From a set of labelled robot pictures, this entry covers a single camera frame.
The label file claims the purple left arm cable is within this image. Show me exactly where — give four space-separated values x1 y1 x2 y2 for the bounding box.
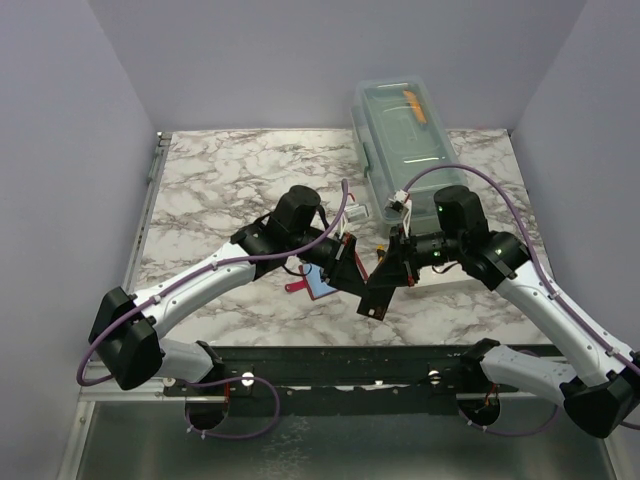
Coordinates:
77 179 282 441

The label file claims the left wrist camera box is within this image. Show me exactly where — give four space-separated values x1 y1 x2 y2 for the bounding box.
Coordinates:
267 185 320 236

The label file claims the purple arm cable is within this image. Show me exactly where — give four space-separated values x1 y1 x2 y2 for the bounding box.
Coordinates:
77 179 282 441
403 164 640 437

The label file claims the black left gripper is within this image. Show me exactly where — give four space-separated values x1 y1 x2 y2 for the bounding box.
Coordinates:
289 231 371 299

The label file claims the aluminium mounting rail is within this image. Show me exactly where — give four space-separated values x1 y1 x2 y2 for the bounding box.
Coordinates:
79 355 609 401

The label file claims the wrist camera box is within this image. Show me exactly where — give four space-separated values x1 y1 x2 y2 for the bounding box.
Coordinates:
433 185 489 238
267 185 320 236

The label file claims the red leather card holder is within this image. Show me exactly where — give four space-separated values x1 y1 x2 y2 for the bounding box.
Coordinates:
284 264 337 301

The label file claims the clear plastic storage box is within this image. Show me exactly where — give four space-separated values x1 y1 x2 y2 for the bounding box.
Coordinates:
351 76 458 237

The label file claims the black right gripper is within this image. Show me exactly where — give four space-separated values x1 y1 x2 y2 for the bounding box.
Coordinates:
366 223 463 288

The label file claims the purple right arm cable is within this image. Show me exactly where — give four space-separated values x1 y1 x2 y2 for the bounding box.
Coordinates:
403 164 640 437

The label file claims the white plastic tray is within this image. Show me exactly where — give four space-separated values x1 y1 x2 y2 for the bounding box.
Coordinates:
411 271 483 294

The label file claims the yellow black handled tool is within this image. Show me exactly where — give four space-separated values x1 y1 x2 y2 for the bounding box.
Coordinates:
376 245 386 262

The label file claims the dark grey credit card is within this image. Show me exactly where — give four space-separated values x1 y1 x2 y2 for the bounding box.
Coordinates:
356 277 397 321

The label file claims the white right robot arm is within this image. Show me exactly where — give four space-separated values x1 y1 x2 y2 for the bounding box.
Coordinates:
358 227 639 438

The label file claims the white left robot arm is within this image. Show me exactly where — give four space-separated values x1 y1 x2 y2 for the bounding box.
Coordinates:
89 222 367 395

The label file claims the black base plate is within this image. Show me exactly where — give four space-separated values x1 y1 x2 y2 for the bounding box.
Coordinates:
102 342 521 416

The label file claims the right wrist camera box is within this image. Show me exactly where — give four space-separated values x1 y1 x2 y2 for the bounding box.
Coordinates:
433 185 489 238

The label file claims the orange tool inside box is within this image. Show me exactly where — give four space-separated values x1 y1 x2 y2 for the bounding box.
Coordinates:
403 90 428 125

